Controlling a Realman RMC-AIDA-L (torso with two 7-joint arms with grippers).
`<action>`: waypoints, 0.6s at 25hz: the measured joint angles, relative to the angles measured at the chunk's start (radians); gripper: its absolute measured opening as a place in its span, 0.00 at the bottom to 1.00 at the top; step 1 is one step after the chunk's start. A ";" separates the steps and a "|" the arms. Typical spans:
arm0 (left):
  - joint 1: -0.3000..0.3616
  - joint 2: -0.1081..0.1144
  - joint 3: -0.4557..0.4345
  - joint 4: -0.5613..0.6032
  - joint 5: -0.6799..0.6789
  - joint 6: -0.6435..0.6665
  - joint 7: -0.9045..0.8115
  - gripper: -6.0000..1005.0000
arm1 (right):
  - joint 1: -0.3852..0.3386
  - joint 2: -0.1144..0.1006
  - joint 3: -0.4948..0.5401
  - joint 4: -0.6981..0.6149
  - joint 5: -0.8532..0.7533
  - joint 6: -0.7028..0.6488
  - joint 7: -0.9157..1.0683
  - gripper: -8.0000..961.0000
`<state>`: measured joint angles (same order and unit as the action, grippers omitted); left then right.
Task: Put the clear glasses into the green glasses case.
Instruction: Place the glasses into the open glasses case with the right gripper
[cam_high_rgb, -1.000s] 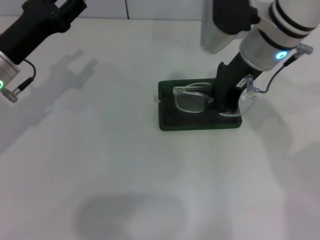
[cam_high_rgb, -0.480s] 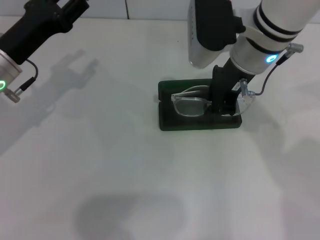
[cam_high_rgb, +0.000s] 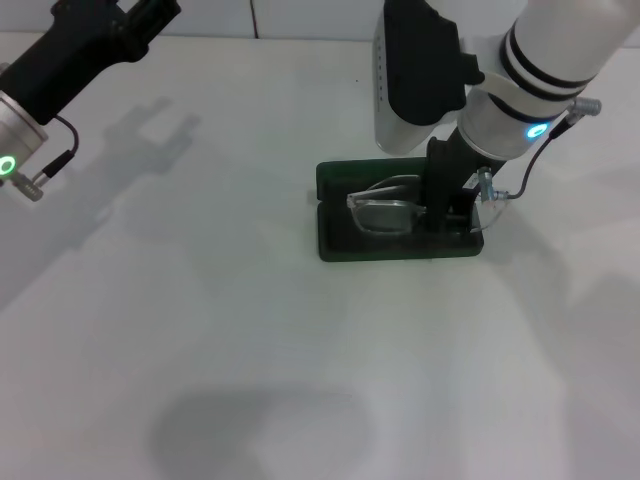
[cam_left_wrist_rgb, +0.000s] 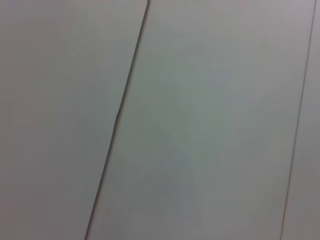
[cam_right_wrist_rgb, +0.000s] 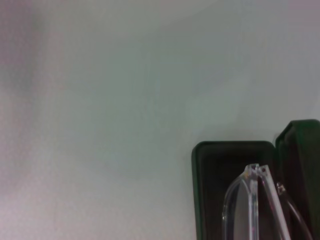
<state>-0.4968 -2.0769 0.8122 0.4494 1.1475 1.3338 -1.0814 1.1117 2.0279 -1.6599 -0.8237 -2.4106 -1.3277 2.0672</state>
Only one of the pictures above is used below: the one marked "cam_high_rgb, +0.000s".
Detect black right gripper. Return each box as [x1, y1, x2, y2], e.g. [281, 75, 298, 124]
[423, 133, 507, 236]

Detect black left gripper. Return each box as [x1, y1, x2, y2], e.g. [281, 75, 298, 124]
[6, 0, 182, 127]

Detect green glasses case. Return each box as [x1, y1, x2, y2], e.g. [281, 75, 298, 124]
[315, 157, 486, 264]

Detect clear white glasses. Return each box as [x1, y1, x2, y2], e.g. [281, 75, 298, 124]
[346, 173, 510, 237]

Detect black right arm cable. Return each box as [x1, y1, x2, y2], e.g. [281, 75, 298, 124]
[477, 117, 575, 204]

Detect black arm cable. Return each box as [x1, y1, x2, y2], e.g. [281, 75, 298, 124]
[37, 114, 81, 182]
[477, 117, 575, 204]

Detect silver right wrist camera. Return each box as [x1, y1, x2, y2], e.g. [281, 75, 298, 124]
[372, 0, 487, 156]

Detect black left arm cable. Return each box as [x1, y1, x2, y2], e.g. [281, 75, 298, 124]
[37, 114, 81, 182]

